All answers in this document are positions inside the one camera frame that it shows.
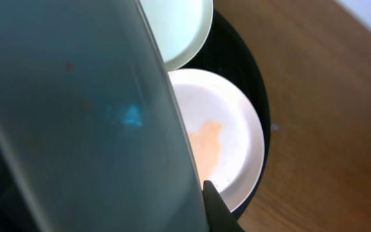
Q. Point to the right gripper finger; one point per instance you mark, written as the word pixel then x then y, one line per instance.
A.
pixel 219 217

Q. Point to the pinkish white plate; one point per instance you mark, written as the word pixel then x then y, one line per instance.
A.
pixel 225 133

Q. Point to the light grey plate bottom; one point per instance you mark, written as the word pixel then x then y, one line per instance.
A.
pixel 91 137

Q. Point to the round black serving tray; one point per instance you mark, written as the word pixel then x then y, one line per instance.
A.
pixel 225 53

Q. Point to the white plate top left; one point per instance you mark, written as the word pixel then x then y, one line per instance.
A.
pixel 180 28

